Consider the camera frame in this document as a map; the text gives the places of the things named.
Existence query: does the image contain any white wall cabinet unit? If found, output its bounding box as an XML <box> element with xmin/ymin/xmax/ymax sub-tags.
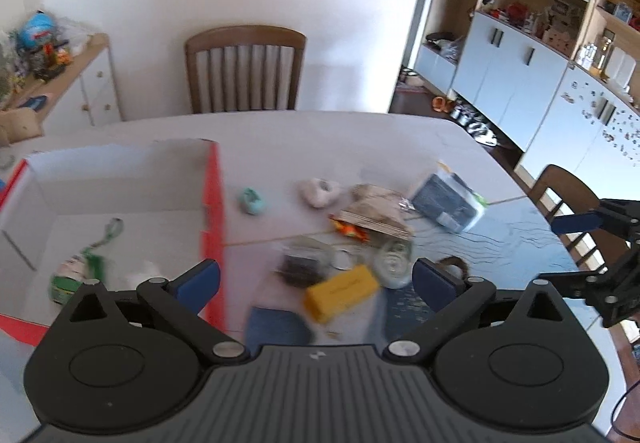
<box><xmin>413</xmin><ymin>0</ymin><xmax>639</xmax><ymax>200</ymax></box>

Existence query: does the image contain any white pink plush toy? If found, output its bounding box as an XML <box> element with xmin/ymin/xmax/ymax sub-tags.
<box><xmin>298</xmin><ymin>178</ymin><xmax>343</xmax><ymax>209</ymax></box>

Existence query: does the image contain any green anime plush keychain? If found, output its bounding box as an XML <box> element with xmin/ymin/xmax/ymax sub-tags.
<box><xmin>49</xmin><ymin>218</ymin><xmax>124</xmax><ymax>305</ymax></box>

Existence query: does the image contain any crumpled brown paper bag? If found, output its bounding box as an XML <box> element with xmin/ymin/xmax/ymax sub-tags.
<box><xmin>332</xmin><ymin>183</ymin><xmax>413</xmax><ymax>241</ymax></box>

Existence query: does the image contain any blue white plastic package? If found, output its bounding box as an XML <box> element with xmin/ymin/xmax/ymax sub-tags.
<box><xmin>408</xmin><ymin>162</ymin><xmax>488</xmax><ymax>234</ymax></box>

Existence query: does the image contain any dark round jar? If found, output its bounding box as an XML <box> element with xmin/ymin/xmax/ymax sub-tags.
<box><xmin>278</xmin><ymin>237</ymin><xmax>333</xmax><ymax>289</ymax></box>

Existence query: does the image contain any brown wooden chair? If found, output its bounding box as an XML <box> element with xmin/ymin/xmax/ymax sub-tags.
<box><xmin>184</xmin><ymin>25</ymin><xmax>307</xmax><ymax>114</ymax></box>

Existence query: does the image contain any red and white cardboard box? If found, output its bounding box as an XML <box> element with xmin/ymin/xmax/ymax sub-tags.
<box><xmin>1</xmin><ymin>140</ymin><xmax>224</xmax><ymax>347</ymax></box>

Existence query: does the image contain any yellow rectangular box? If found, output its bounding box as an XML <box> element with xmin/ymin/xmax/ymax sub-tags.
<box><xmin>303</xmin><ymin>264</ymin><xmax>380</xmax><ymax>324</ymax></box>

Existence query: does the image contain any red orange dragon keychain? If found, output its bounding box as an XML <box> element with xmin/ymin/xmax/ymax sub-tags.
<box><xmin>331</xmin><ymin>218</ymin><xmax>370</xmax><ymax>244</ymax></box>

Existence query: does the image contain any small teal toy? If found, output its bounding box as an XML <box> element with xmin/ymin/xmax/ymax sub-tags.
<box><xmin>239</xmin><ymin>188</ymin><xmax>266</xmax><ymax>216</ymax></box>

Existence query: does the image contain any white wooden sideboard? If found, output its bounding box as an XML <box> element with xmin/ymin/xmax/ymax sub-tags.
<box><xmin>1</xmin><ymin>34</ymin><xmax>122</xmax><ymax>146</ymax></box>

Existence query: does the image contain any light blue oval case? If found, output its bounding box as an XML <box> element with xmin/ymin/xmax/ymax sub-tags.
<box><xmin>372</xmin><ymin>238</ymin><xmax>412</xmax><ymax>289</ymax></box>

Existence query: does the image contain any blue globe toy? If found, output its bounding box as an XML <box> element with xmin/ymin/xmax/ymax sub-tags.
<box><xmin>17</xmin><ymin>11</ymin><xmax>56</xmax><ymax>51</ymax></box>

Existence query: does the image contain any brown bead bracelet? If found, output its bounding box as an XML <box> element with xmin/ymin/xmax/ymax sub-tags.
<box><xmin>435</xmin><ymin>254</ymin><xmax>471</xmax><ymax>280</ymax></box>

